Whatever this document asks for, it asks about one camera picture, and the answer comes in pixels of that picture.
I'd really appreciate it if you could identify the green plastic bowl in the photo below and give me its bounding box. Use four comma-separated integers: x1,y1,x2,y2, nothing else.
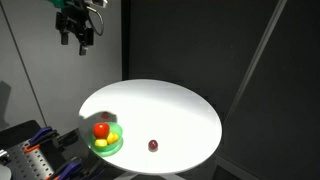
87,121,125,158

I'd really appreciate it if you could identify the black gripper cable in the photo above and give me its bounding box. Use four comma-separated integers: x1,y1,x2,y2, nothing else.
86,4,105,37

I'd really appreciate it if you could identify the perforated metal mounting board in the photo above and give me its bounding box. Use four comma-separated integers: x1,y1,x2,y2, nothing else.
4,139,56,180

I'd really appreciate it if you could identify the flat yellow fruit toy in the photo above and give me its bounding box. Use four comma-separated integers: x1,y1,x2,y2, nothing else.
94,138,108,148

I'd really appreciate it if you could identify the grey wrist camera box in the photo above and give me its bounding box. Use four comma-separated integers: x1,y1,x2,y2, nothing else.
84,0,109,9

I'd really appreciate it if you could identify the red apple toy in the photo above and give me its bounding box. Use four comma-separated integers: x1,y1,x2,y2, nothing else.
92,122,111,140

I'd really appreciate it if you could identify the grey diagonal bar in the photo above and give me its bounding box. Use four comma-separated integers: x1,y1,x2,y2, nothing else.
229,0,288,116

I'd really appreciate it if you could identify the round yellow fruit toy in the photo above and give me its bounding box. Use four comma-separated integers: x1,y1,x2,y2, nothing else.
106,131,120,145

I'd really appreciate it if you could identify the dark red grape toy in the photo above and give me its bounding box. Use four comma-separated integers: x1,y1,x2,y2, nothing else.
147,139,159,153

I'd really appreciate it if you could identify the black spring clamp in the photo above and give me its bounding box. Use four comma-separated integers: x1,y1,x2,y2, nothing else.
57,128,82,148

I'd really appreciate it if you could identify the green camera mount plate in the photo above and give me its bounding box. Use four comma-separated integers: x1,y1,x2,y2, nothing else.
45,0,70,10

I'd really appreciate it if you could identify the purple clamp with orange handle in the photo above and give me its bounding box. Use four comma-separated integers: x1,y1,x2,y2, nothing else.
24,125,60,154
44,157,83,180

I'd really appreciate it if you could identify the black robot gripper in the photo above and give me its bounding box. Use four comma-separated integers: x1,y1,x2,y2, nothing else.
54,5,96,57

